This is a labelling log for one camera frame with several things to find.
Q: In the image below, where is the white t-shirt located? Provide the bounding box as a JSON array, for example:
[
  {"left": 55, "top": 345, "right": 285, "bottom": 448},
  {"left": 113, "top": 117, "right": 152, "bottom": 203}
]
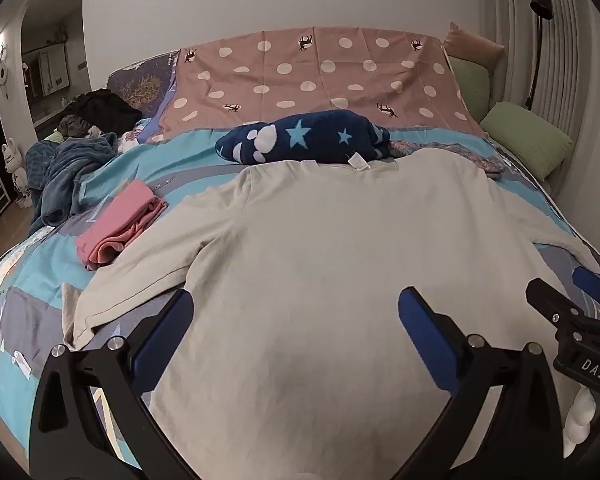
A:
[{"left": 62, "top": 157, "right": 600, "bottom": 480}]

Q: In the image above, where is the white cat figurine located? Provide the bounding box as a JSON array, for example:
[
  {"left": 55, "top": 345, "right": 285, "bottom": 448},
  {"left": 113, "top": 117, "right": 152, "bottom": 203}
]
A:
[
  {"left": 1, "top": 137, "right": 25, "bottom": 172},
  {"left": 11, "top": 167, "right": 32, "bottom": 207}
]

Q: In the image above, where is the navy star print blanket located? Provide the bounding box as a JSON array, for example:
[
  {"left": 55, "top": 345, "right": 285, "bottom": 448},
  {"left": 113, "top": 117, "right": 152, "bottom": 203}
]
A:
[{"left": 215, "top": 109, "right": 392, "bottom": 166}]

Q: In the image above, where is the pink polka-dot pillow cover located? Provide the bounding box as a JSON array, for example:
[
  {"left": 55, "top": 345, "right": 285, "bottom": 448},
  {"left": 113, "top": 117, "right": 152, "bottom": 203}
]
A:
[{"left": 159, "top": 26, "right": 489, "bottom": 141}]

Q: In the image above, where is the pink folded cloth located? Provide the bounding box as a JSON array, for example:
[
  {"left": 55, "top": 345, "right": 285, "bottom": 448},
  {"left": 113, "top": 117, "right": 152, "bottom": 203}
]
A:
[{"left": 75, "top": 180, "right": 169, "bottom": 271}]

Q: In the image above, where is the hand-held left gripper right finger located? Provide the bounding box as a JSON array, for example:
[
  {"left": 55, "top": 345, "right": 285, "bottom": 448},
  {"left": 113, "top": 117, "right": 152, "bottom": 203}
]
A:
[{"left": 397, "top": 286, "right": 571, "bottom": 480}]

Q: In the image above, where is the floral patterned cloth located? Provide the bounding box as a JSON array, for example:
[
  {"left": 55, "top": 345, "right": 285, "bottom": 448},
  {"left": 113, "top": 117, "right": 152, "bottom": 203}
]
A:
[{"left": 387, "top": 140, "right": 507, "bottom": 181}]

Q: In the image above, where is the floral blue pillow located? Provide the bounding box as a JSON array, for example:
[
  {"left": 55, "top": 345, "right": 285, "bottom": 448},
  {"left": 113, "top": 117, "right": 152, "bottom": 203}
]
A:
[{"left": 106, "top": 50, "right": 182, "bottom": 144}]

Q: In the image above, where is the wall decoration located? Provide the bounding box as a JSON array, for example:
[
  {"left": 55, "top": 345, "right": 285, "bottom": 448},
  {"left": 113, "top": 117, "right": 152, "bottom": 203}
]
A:
[{"left": 0, "top": 44, "right": 12, "bottom": 99}]

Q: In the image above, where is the teal grey patterned blanket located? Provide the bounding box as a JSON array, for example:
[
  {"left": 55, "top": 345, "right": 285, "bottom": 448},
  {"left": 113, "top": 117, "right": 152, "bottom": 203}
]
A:
[{"left": 0, "top": 120, "right": 600, "bottom": 403}]

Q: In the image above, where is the black floor lamp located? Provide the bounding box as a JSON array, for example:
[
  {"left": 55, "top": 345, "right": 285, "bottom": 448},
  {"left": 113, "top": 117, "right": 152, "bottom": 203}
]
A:
[{"left": 524, "top": 0, "right": 554, "bottom": 112}]

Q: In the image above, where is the tan pillow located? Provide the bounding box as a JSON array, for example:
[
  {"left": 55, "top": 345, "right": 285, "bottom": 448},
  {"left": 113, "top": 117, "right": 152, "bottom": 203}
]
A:
[{"left": 442, "top": 22, "right": 506, "bottom": 69}]

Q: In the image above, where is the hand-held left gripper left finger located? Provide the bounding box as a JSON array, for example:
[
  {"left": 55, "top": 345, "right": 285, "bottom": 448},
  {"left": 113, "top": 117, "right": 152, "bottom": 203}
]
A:
[{"left": 29, "top": 287, "right": 196, "bottom": 480}]

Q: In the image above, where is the black clothes pile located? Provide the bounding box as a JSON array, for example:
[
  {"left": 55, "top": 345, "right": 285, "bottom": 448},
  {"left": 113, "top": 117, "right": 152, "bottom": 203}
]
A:
[{"left": 60, "top": 89, "right": 144, "bottom": 139}]

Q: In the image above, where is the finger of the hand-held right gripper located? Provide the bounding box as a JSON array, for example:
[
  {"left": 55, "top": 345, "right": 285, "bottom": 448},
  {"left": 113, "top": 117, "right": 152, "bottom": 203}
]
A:
[
  {"left": 572, "top": 266, "right": 600, "bottom": 307},
  {"left": 525, "top": 277, "right": 600, "bottom": 347}
]

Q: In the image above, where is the blue towel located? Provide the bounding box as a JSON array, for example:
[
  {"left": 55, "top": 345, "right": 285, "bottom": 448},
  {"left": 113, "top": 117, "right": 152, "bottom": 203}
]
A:
[{"left": 26, "top": 132, "right": 122, "bottom": 237}]

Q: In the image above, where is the wooden cabinet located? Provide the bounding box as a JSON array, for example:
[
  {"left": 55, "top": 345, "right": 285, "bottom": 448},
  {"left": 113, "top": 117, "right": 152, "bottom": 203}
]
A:
[{"left": 22, "top": 42, "right": 72, "bottom": 99}]

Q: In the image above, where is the person's right hand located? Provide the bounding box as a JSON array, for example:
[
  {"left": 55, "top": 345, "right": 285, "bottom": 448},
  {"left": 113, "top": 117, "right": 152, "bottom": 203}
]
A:
[{"left": 562, "top": 388, "right": 598, "bottom": 457}]

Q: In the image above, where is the green pillow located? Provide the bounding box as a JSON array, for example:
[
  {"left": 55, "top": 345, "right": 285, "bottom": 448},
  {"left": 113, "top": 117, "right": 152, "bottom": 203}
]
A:
[
  {"left": 447, "top": 55, "right": 494, "bottom": 122},
  {"left": 480, "top": 101, "right": 575, "bottom": 182}
]

